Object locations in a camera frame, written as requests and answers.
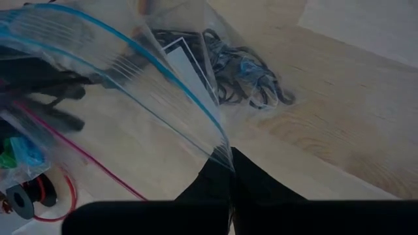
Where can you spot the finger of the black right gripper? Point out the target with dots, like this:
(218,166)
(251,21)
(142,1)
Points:
(62,119)
(32,75)

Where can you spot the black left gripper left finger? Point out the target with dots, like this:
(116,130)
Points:
(212,186)

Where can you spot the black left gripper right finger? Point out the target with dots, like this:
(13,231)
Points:
(258,182)

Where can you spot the blue rubber bands pile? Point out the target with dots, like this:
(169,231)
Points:
(27,151)

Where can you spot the green rubber bands pile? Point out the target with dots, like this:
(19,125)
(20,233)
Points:
(6,155)

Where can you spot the clear plastic bags pile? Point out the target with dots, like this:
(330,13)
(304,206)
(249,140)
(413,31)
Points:
(147,98)

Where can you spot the dark purple rubber bands pile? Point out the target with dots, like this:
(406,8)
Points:
(228,72)

